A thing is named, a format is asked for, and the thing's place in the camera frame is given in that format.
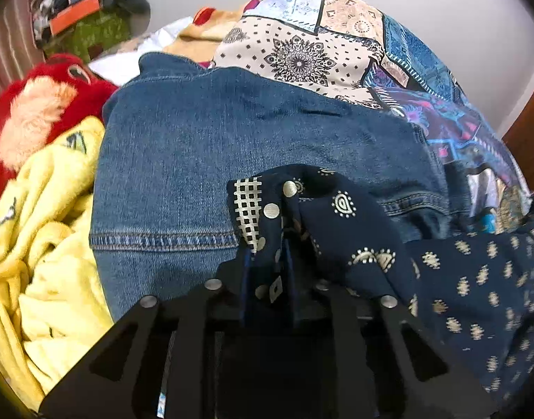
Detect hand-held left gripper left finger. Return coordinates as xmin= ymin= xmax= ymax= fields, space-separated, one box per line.
xmin=39 ymin=249 xmax=255 ymax=419

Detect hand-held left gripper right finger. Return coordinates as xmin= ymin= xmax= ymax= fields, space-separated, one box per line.
xmin=280 ymin=240 xmax=497 ymax=419

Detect navy patterned hoodie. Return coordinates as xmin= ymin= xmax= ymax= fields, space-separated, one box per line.
xmin=227 ymin=163 xmax=534 ymax=407

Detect blue denim jeans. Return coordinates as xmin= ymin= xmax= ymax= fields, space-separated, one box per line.
xmin=90 ymin=52 xmax=474 ymax=322

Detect yellow fleece blanket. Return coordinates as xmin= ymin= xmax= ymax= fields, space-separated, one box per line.
xmin=0 ymin=116 xmax=116 ymax=412

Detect red plush toy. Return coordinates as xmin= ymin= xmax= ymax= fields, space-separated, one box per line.
xmin=0 ymin=52 xmax=120 ymax=224

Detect white cloth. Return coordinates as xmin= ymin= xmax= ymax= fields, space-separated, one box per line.
xmin=89 ymin=16 xmax=196 ymax=86

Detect tan printed blanket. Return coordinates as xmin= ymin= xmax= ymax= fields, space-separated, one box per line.
xmin=162 ymin=6 xmax=260 ymax=69

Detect patchwork printed quilt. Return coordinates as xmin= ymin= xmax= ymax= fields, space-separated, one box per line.
xmin=210 ymin=0 xmax=534 ymax=237

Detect wooden wardrobe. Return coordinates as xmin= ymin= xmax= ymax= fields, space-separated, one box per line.
xmin=502 ymin=65 xmax=534 ymax=198

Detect green patterned cloth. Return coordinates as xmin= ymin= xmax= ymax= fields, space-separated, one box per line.
xmin=61 ymin=8 xmax=133 ymax=63

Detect orange box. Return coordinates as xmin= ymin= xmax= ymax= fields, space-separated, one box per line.
xmin=49 ymin=0 xmax=98 ymax=36

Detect striped brown curtain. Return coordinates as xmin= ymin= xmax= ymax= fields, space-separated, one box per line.
xmin=0 ymin=0 xmax=50 ymax=106

